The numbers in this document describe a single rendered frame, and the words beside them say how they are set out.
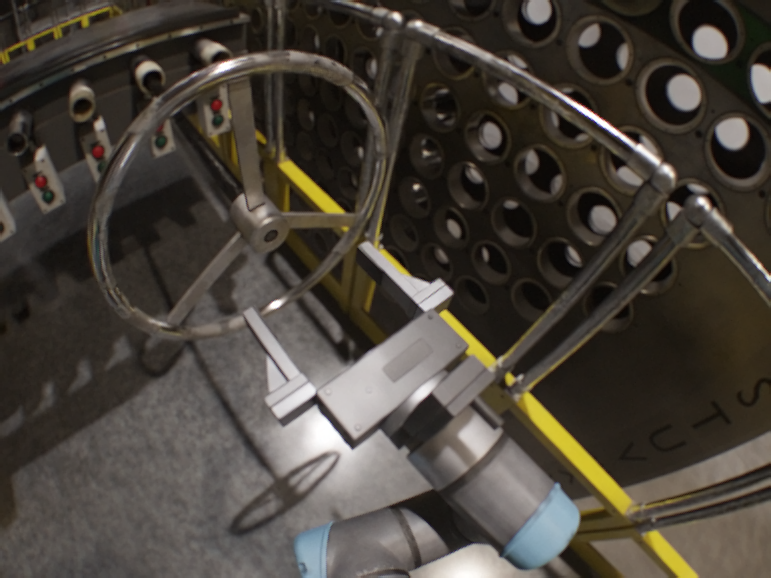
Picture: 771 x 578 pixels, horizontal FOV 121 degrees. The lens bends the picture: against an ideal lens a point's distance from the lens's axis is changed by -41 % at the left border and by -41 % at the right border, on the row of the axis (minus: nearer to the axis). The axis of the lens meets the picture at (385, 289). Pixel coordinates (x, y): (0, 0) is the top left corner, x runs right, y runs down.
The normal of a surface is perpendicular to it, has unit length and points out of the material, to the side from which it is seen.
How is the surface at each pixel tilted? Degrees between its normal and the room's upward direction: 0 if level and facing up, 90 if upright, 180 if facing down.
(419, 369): 3
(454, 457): 32
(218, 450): 0
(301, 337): 0
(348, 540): 37
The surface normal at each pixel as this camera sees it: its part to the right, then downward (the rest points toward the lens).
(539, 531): -0.11, -0.33
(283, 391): 0.12, -0.56
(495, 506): -0.34, -0.17
